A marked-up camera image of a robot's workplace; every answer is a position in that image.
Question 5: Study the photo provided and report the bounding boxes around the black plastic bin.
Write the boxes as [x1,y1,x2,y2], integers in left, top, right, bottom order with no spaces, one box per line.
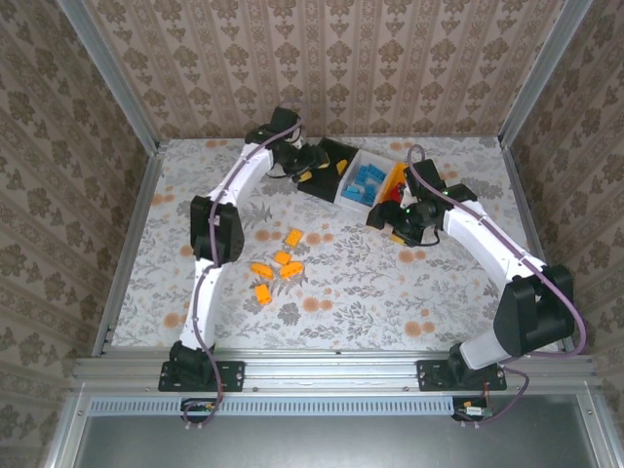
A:
[295,136,361,205]

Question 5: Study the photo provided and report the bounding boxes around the white plastic bin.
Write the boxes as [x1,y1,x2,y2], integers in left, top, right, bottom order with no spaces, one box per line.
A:
[334,148,397,215]

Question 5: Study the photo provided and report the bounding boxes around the yellow plastic bin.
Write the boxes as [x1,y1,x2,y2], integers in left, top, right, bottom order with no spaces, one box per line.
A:
[370,162,415,218]

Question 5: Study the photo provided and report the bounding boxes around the floral patterned table cover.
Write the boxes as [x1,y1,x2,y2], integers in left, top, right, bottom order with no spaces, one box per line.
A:
[109,136,562,353]

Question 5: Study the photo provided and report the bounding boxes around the small connector board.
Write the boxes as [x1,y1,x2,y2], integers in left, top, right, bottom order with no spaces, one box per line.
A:
[180,398,220,421]
[452,397,493,421]

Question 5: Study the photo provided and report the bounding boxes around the grey metal panel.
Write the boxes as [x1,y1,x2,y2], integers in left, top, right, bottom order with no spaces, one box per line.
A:
[43,384,624,468]

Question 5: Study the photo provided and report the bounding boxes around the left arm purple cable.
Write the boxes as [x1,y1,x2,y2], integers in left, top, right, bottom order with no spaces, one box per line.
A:
[182,98,306,430]

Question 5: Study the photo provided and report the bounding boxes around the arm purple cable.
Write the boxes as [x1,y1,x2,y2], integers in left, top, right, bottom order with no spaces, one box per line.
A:
[182,98,306,430]
[407,143,587,430]

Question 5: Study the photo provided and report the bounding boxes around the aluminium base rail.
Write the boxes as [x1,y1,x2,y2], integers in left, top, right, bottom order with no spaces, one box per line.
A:
[72,348,599,394]

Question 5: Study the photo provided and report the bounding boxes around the aluminium frame post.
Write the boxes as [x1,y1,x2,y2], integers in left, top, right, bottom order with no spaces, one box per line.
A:
[497,0,595,147]
[57,0,162,153]

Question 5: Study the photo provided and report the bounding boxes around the slotted grey cable duct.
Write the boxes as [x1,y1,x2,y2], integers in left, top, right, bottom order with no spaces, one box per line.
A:
[89,395,459,417]

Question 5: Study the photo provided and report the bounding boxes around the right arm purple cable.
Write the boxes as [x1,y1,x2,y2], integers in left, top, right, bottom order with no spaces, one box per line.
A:
[407,143,587,430]

